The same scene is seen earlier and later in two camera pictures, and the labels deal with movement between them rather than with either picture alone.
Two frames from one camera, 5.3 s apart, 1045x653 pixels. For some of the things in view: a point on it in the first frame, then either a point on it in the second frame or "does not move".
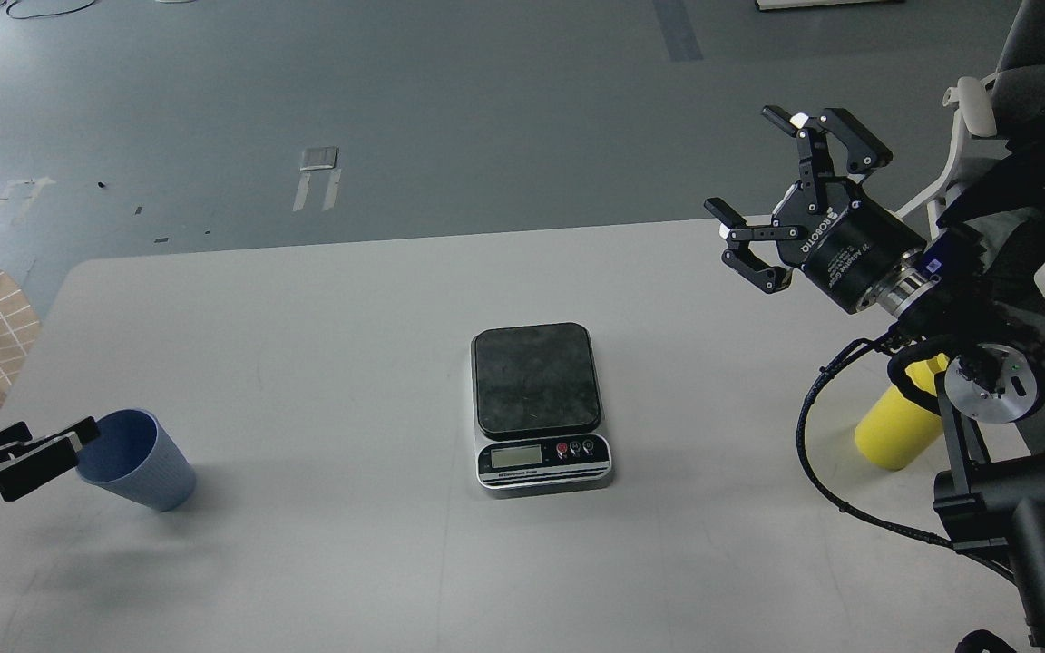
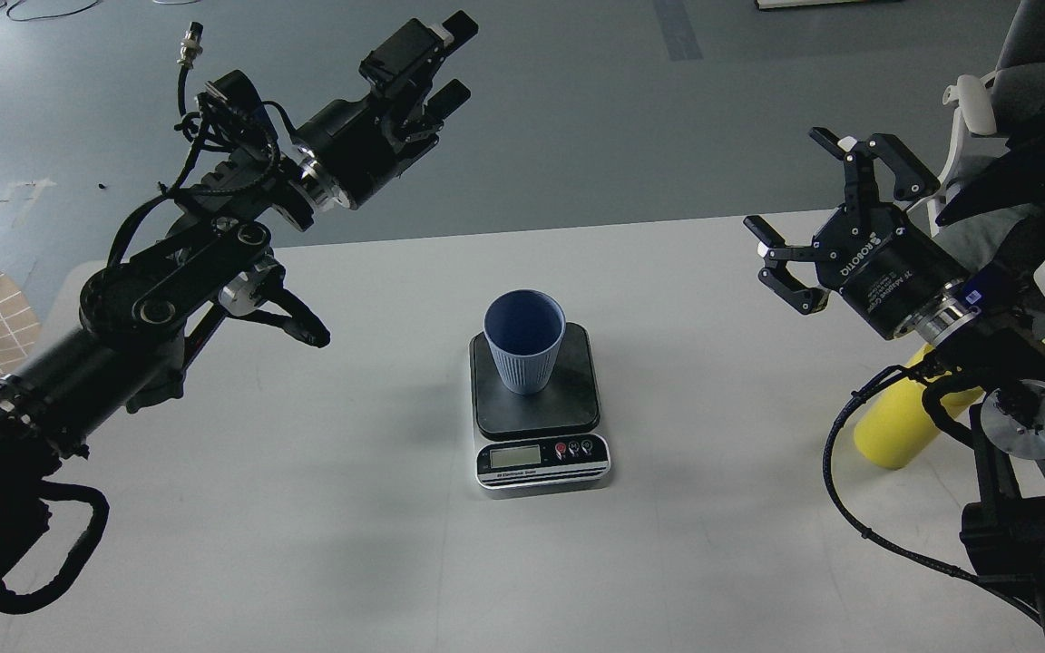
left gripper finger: [43, 460] -> [402, 67]
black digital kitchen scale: [536, 410] does not move
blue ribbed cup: [135, 453] -> [526, 328]
